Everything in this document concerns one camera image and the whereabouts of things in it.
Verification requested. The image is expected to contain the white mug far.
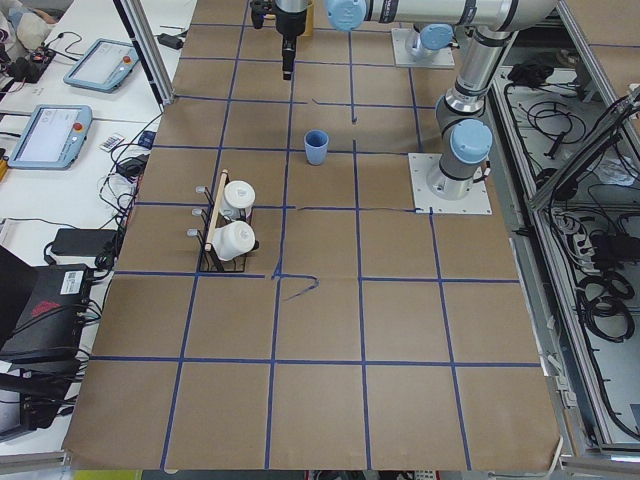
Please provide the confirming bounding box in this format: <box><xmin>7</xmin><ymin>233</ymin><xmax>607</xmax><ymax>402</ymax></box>
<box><xmin>220</xmin><ymin>180</ymin><xmax>256</xmax><ymax>220</ymax></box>

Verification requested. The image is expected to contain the black computer box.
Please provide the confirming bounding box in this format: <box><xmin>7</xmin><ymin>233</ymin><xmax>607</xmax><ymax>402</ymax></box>
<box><xmin>1</xmin><ymin>248</ymin><xmax>94</xmax><ymax>364</ymax></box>

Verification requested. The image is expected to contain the blue teach pendant far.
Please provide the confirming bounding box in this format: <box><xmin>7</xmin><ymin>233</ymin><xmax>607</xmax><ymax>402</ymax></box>
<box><xmin>63</xmin><ymin>38</ymin><xmax>139</xmax><ymax>93</ymax></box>

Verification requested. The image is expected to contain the blue plastic cup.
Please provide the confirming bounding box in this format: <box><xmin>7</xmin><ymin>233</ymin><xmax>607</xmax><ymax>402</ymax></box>
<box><xmin>304</xmin><ymin>129</ymin><xmax>329</xmax><ymax>166</ymax></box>

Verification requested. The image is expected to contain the white mug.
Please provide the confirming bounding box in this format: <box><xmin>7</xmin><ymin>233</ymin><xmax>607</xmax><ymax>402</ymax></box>
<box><xmin>213</xmin><ymin>221</ymin><xmax>259</xmax><ymax>261</ymax></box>
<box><xmin>220</xmin><ymin>180</ymin><xmax>256</xmax><ymax>220</ymax></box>

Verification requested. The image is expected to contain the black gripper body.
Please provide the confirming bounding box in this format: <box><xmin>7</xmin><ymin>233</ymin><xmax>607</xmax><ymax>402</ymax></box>
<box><xmin>250</xmin><ymin>0</ymin><xmax>306</xmax><ymax>80</ymax></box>

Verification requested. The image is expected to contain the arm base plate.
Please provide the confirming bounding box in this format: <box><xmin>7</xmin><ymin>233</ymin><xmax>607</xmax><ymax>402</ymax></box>
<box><xmin>408</xmin><ymin>153</ymin><xmax>492</xmax><ymax>215</ymax></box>
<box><xmin>391</xmin><ymin>28</ymin><xmax>455</xmax><ymax>70</ymax></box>

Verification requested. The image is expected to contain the blue teach pendant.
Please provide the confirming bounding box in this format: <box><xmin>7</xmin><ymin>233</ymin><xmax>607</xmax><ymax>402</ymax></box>
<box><xmin>63</xmin><ymin>38</ymin><xmax>139</xmax><ymax>93</ymax></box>
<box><xmin>8</xmin><ymin>104</ymin><xmax>93</xmax><ymax>170</ymax></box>

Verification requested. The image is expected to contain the white mug near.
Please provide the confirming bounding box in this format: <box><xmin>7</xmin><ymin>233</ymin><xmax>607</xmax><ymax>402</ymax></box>
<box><xmin>213</xmin><ymin>221</ymin><xmax>259</xmax><ymax>261</ymax></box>

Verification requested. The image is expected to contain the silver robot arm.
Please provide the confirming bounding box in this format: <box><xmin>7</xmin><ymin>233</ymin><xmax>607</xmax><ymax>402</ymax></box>
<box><xmin>405</xmin><ymin>23</ymin><xmax>454</xmax><ymax>61</ymax></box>
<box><xmin>325</xmin><ymin>1</ymin><xmax>557</xmax><ymax>200</ymax></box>

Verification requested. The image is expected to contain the black power adapter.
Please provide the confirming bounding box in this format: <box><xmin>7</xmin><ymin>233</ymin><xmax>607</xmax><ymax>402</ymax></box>
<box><xmin>44</xmin><ymin>229</ymin><xmax>117</xmax><ymax>264</ymax></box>

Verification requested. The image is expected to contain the aluminium frame post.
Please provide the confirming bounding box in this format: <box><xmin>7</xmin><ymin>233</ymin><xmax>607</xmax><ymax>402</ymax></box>
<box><xmin>113</xmin><ymin>0</ymin><xmax>175</xmax><ymax>106</ymax></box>

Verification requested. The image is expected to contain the blue teach pendant near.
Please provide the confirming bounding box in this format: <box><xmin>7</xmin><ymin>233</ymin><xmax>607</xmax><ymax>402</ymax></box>
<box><xmin>8</xmin><ymin>104</ymin><xmax>93</xmax><ymax>170</ymax></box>

